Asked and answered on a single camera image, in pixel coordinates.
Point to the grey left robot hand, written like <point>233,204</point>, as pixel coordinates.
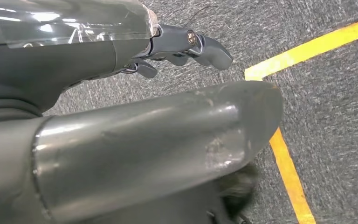
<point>58,61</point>

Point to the black robot foot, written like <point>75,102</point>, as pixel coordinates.
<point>237,185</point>

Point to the yellow floor tape square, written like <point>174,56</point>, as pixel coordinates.
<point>305,49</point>

